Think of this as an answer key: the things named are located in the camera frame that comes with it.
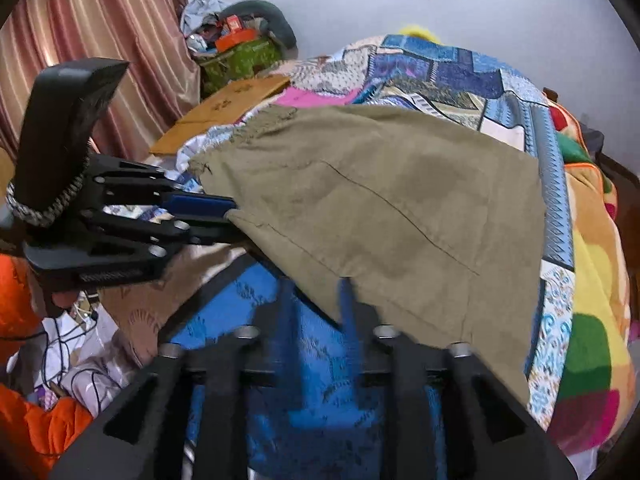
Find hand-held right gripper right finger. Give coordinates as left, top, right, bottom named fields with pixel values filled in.
left=339, top=277, right=577, bottom=480

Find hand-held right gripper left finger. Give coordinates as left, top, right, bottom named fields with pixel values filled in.
left=50, top=279, right=302, bottom=480

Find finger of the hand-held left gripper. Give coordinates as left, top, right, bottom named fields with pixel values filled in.
left=91, top=156, right=237, bottom=215
left=82, top=210, right=251, bottom=273

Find khaki pants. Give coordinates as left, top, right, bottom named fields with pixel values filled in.
left=188, top=104, right=548, bottom=407

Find beige patterned cloth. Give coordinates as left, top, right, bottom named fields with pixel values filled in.
left=97, top=242, right=251, bottom=368

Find blue printed bed sheet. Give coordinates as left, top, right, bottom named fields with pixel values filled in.
left=167, top=260, right=451, bottom=480

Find striped pink curtain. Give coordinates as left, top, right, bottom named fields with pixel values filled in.
left=0, top=0, right=202, bottom=161

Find brown cardboard box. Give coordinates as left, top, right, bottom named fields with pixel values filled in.
left=149, top=75, right=292, bottom=157

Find green printed bag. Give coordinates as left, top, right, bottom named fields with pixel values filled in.
left=194, top=37, right=285, bottom=100

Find pink cloth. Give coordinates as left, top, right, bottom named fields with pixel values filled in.
left=274, top=86, right=363, bottom=110

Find orange box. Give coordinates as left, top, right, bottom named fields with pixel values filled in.
left=216, top=15, right=257, bottom=53

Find white floral cloth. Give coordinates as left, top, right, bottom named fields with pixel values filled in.
left=7, top=292, right=146, bottom=411

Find pale blue crumpled cloth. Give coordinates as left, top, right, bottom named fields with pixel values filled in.
left=180, top=0, right=227, bottom=36

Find grey curved cushion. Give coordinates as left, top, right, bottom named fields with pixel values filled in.
left=220, top=0, right=299, bottom=56

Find blue patchwork quilt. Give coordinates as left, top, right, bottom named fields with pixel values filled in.
left=172, top=34, right=576, bottom=431

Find colourful fleece blanket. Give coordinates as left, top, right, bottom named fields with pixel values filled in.
left=542, top=87, right=640, bottom=456

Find orange garment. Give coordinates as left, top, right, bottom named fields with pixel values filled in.
left=0, top=254, right=95, bottom=475

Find yellow fluffy item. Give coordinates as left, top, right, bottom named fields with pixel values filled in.
left=398, top=23, right=442, bottom=43

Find black cable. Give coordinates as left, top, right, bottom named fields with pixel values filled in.
left=17, top=305, right=131, bottom=413

